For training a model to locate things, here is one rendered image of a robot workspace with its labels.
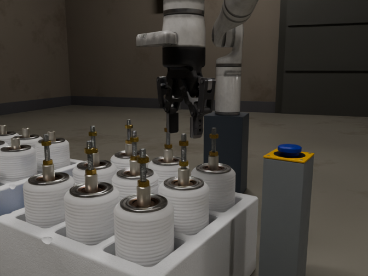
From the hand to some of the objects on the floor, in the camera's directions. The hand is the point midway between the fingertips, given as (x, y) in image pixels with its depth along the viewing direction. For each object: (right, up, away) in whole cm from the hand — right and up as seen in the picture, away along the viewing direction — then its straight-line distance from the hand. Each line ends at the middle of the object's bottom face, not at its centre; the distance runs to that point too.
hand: (183, 127), depth 64 cm
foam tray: (-10, -34, +13) cm, 38 cm away
